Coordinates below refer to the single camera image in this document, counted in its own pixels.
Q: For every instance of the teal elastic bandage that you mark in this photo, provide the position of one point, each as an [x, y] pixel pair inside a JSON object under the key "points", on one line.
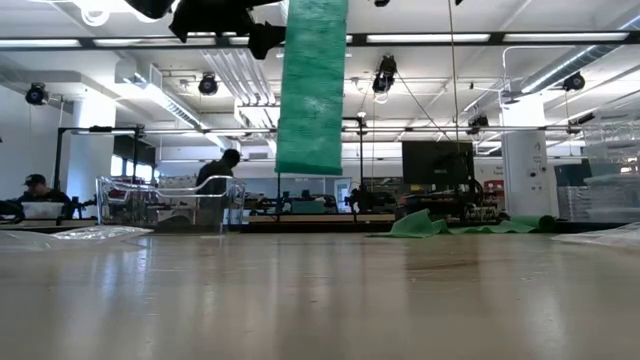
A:
{"points": [[310, 100]]}

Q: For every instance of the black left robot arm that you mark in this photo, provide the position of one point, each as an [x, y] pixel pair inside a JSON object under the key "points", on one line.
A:
{"points": [[150, 6]]}

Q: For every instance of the light green bandage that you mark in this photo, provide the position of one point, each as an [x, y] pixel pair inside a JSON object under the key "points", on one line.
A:
{"points": [[415, 225]]}

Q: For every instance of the clear plastic bin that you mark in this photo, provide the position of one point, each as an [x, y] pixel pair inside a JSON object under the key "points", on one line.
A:
{"points": [[107, 200]]}

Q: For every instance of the teal box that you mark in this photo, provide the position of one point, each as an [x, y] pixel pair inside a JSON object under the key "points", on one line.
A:
{"points": [[307, 207]]}

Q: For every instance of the wooden background workbench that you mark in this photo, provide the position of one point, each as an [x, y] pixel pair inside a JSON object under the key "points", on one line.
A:
{"points": [[320, 218]]}

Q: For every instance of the white plastic tub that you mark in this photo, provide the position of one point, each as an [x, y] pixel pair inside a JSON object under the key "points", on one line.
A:
{"points": [[42, 210]]}

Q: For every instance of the clear plastic bag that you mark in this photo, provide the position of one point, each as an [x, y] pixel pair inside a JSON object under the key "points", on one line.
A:
{"points": [[610, 236], [75, 235]]}

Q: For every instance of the black monitor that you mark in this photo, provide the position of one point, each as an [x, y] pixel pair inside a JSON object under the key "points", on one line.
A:
{"points": [[435, 162]]}

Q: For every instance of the LED light bar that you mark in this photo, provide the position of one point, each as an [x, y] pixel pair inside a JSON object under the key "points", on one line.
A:
{"points": [[500, 37]]}

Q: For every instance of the stack of clear plastic bins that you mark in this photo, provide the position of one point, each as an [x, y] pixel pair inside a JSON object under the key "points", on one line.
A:
{"points": [[610, 195]]}

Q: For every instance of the white ventilation duct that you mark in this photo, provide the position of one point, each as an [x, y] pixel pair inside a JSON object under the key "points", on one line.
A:
{"points": [[165, 102]]}

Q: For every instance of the black station frame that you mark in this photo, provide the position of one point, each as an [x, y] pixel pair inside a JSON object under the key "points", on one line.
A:
{"points": [[58, 160], [361, 165]]}

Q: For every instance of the black aluminium table frame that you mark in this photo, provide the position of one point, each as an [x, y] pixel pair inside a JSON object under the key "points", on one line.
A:
{"points": [[325, 227]]}

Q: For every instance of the silver ventilation duct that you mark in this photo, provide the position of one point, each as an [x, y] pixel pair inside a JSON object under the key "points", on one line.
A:
{"points": [[575, 65]]}

